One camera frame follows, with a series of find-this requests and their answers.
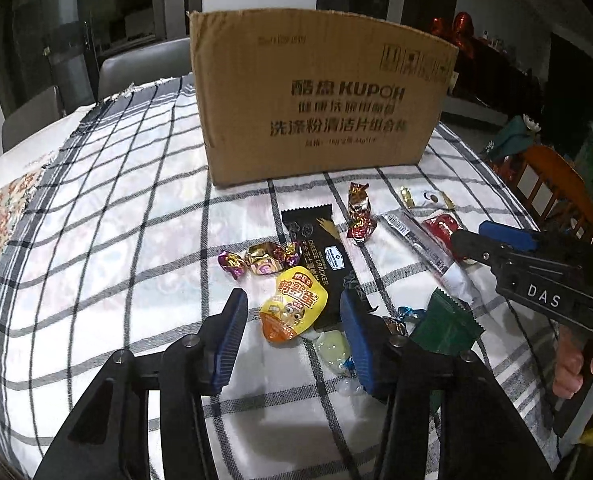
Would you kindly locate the gold purple wrapped candy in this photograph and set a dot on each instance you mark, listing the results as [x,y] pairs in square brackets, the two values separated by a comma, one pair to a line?
[269,257]

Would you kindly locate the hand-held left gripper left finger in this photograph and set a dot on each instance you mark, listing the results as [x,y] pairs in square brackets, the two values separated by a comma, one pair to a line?
[229,340]

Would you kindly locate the black white checked tablecloth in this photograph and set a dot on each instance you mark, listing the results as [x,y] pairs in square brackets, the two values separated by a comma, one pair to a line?
[126,210]

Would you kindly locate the dark green snack packet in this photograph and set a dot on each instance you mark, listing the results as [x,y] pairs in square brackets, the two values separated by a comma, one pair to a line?
[444,327]

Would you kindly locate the blue foil candy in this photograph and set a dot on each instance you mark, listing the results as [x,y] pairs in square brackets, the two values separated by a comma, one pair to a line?
[404,320]

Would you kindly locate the white snack packet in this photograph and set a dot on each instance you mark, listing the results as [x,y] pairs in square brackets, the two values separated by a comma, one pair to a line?
[459,282]

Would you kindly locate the brown cardboard box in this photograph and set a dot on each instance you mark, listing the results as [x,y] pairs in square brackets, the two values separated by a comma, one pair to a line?
[301,60]

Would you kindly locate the grey upholstered chair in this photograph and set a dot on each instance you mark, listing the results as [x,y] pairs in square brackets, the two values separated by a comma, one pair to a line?
[31,115]
[141,70]

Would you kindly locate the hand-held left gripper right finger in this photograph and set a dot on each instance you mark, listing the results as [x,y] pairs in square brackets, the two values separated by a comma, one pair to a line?
[357,345]

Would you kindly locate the floral patterned table cover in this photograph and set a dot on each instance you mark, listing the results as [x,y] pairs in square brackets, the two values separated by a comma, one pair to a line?
[6,210]

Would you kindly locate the gold white candy packet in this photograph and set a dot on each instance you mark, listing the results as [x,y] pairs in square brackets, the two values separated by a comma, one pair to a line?
[429,199]

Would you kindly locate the clear jelly cup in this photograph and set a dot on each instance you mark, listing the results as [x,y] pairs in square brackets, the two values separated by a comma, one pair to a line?
[349,386]

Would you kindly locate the red foil balloons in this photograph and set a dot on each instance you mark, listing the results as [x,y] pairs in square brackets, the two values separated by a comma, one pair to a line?
[454,32]

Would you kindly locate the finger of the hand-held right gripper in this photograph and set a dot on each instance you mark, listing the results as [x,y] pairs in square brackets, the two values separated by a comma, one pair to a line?
[479,247]
[509,237]

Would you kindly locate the person's right hand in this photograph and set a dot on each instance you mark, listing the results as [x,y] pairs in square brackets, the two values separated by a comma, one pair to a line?
[567,370]

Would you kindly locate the red gold wrapped candy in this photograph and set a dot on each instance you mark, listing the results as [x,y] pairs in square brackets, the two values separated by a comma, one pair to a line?
[359,197]
[362,227]

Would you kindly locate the clear long stick packet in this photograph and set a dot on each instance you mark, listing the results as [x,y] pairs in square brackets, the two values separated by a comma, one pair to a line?
[414,240]

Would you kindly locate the black cracker packet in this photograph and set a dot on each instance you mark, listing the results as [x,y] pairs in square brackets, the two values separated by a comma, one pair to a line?
[321,250]

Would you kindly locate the red snack packet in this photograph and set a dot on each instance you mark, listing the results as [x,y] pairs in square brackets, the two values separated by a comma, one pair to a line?
[441,232]

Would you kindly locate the pale green jelly candy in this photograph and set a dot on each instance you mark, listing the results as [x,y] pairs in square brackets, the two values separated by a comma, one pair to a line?
[332,349]

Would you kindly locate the blue gold wrapped candy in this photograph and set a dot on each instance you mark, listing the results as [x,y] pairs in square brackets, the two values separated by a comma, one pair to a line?
[347,366]

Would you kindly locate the yellow cartoon snack packet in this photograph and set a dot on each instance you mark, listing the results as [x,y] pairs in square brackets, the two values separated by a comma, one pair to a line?
[291,305]

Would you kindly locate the orange wooden chair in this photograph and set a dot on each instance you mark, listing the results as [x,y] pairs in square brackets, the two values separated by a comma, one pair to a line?
[556,185]

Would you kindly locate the dark green cloth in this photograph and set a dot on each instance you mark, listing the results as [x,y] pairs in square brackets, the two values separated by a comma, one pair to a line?
[511,140]

